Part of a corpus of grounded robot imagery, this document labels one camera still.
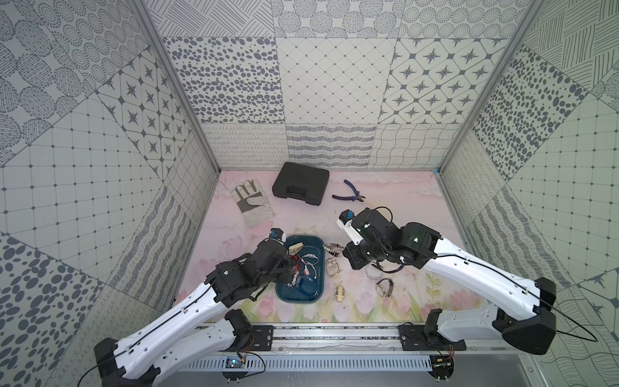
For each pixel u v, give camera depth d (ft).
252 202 3.52
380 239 1.63
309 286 2.79
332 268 2.89
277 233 2.17
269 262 1.76
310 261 2.89
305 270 2.82
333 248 2.29
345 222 2.05
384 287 2.79
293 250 2.98
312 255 2.92
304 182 3.77
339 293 2.62
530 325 1.28
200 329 1.90
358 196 3.63
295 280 2.74
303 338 2.49
